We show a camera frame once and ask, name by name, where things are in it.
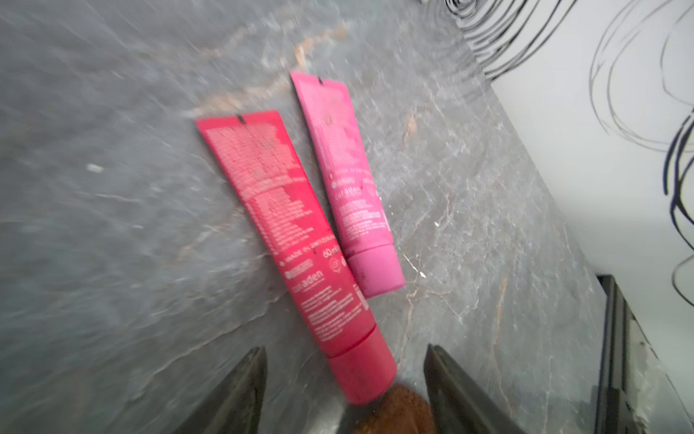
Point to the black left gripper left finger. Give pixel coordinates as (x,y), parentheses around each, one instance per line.
(235,404)

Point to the brown cloth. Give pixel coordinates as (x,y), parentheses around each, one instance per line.
(401,410)

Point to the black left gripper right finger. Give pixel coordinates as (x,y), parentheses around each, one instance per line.
(458,403)

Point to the magenta toothpaste tube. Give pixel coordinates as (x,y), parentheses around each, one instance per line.
(364,232)

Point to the crimson pink toothpaste tube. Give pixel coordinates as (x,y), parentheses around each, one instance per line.
(259,159)

